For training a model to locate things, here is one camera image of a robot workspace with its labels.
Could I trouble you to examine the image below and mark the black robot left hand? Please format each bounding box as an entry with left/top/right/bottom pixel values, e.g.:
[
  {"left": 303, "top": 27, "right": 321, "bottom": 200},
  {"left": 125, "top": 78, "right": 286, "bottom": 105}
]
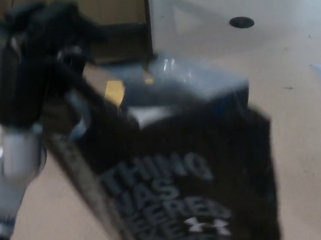
[{"left": 0, "top": 0, "right": 114, "bottom": 130}]

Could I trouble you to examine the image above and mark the black plastic bag white print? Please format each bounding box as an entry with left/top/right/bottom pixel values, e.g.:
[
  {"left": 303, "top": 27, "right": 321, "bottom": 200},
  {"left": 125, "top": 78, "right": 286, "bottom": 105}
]
[{"left": 35, "top": 41, "right": 283, "bottom": 240}]

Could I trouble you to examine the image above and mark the black round floor cover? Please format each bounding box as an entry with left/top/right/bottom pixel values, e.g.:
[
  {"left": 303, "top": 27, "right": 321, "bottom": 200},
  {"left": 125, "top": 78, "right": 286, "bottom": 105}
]
[{"left": 228, "top": 15, "right": 255, "bottom": 31}]

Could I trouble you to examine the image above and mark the yellow paper sheet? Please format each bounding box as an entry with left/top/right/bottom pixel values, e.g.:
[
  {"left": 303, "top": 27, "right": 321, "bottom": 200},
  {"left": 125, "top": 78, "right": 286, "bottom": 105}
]
[{"left": 103, "top": 69, "right": 157, "bottom": 107}]

